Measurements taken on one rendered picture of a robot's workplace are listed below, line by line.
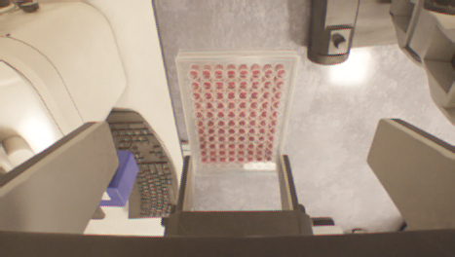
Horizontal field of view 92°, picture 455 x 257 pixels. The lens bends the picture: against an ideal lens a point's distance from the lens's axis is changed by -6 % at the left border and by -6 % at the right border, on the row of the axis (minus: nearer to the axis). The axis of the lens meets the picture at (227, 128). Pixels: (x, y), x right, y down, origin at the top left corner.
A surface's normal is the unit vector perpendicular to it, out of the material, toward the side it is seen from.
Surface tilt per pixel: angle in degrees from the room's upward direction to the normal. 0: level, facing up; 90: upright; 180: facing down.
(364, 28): 0
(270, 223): 78
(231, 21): 0
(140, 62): 0
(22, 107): 50
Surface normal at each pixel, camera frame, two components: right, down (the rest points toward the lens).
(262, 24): 0.00, 0.65
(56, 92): 1.00, -0.01
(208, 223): -0.02, -0.61
